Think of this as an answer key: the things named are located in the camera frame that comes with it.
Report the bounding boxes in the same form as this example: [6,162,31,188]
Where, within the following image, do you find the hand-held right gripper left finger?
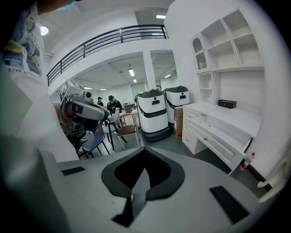
[37,147,146,233]

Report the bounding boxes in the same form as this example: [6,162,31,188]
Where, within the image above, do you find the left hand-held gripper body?
[59,78,110,146]

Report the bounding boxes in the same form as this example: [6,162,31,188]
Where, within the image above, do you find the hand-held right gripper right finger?
[126,147,262,233]

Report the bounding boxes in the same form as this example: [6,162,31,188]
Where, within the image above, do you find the white drawer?
[188,114,253,166]

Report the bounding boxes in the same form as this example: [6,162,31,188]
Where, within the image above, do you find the person's left forearm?
[54,102,74,126]

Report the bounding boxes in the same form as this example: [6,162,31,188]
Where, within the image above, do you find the blue seat chair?
[80,129,110,159]

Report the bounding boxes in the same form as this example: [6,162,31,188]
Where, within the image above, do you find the wooden chair brown seat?
[116,113,141,151]

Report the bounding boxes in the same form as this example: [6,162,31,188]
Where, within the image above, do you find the person's white printed shirt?
[0,2,80,164]

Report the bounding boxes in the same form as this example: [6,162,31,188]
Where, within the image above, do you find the red bottle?
[240,157,252,170]

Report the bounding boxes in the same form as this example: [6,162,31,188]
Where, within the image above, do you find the white wheeled robot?
[163,86,191,125]
[135,89,172,142]

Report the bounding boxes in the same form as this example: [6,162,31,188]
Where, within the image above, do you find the black balcony railing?
[46,24,169,87]

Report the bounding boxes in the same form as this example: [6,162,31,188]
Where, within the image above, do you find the brown cardboard box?
[174,106,184,139]

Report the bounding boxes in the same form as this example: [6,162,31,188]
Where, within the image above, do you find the white desk cabinet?
[181,101,262,176]

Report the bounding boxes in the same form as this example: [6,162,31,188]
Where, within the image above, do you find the black box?
[217,99,237,109]

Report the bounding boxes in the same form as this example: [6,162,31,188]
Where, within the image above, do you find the white shelf unit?
[192,9,266,107]

